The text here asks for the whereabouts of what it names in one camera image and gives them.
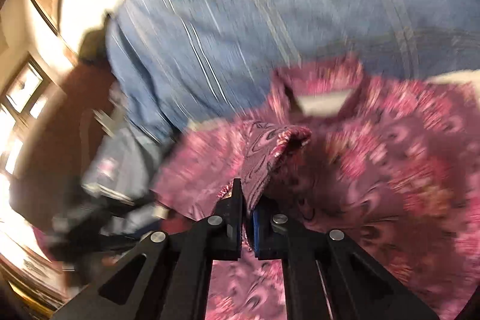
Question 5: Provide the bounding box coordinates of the purple floral shirt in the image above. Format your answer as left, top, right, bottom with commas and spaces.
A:
153, 56, 479, 319

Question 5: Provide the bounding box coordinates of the wooden framed window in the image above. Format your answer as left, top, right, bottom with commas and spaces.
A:
1, 55, 52, 176

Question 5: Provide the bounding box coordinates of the dark olive cloth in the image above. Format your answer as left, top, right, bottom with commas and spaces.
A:
78, 12, 112, 66

